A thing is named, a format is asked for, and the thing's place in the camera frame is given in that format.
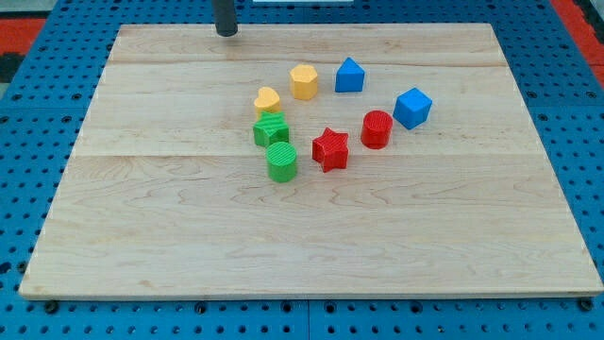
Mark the wooden board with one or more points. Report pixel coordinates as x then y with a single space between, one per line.
167 197

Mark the blue cube block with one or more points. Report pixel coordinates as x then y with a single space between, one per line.
411 108

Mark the green cylinder block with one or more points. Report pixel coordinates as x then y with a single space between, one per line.
281 161

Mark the red star block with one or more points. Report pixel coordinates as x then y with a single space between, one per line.
330 150

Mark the green star block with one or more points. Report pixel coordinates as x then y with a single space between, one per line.
271 128

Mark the yellow heart block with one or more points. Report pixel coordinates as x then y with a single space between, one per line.
267 100

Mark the red cylinder block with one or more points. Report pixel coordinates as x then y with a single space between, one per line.
376 129

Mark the yellow hexagon block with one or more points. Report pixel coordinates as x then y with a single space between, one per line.
303 82

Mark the blue triangular prism block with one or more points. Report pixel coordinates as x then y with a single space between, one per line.
349 77

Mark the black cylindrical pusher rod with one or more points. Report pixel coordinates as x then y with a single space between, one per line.
225 18

